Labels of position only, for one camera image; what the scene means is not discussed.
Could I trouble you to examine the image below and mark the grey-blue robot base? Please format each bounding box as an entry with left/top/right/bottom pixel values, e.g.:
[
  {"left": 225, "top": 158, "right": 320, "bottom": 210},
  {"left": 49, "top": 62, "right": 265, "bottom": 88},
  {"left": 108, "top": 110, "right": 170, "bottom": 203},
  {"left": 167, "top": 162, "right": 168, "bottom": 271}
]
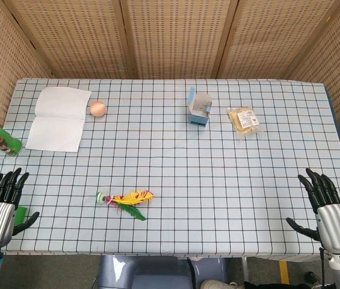
[{"left": 97, "top": 255, "right": 227, "bottom": 289}]

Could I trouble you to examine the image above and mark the packaged yellow snack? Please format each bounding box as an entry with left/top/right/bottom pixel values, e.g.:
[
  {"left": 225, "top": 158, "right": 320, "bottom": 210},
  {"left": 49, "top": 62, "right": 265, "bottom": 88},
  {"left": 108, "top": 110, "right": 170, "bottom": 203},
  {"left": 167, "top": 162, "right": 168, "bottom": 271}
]
[{"left": 227, "top": 107, "right": 263, "bottom": 139}]

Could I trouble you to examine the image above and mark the brown egg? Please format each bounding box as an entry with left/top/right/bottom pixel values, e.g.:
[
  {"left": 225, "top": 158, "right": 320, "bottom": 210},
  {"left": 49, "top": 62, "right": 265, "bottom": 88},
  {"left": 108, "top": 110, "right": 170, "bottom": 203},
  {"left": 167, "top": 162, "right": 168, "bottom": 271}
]
[{"left": 90, "top": 101, "right": 108, "bottom": 117}]

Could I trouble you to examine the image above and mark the green toy block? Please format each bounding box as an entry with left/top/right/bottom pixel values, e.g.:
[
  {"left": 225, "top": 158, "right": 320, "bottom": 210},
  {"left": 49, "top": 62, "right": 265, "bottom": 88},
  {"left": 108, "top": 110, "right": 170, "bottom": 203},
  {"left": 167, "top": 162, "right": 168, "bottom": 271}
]
[{"left": 14, "top": 206, "right": 28, "bottom": 225}]

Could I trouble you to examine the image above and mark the open white notebook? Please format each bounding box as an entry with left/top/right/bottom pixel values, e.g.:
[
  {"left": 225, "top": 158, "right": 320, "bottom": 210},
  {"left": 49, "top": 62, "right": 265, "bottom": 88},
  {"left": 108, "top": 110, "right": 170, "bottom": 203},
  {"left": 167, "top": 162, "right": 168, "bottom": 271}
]
[{"left": 25, "top": 86, "right": 92, "bottom": 153}]

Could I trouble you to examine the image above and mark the metal table leg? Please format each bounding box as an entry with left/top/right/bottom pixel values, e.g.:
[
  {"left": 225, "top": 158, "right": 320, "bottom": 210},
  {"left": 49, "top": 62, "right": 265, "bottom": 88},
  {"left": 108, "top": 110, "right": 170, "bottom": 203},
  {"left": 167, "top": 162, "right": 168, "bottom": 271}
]
[{"left": 241, "top": 256, "right": 250, "bottom": 282}]

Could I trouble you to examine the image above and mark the colourful feather shuttlecock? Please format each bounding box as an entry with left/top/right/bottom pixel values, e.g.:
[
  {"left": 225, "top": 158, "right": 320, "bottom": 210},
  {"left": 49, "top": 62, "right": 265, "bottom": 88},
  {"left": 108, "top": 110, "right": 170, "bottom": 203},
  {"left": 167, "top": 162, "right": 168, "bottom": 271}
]
[{"left": 96, "top": 189, "right": 155, "bottom": 222}]

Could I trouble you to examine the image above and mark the blue checked tablecloth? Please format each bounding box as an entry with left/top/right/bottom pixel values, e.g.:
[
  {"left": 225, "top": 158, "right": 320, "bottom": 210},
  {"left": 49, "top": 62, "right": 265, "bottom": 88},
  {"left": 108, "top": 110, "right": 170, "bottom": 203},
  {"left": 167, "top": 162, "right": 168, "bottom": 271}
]
[{"left": 0, "top": 78, "right": 340, "bottom": 263}]

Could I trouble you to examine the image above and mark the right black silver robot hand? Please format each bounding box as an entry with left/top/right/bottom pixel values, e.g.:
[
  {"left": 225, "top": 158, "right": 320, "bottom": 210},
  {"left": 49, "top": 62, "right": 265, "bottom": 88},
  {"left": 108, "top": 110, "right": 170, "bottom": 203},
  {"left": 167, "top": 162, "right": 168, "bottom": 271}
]
[{"left": 286, "top": 167, "right": 340, "bottom": 252}]

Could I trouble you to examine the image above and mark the open blue carton box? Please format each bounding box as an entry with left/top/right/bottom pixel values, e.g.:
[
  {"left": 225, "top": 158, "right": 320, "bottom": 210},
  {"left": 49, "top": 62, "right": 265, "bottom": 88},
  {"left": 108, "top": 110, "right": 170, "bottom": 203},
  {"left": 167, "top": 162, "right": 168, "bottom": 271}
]
[{"left": 187, "top": 87, "right": 213, "bottom": 128}]

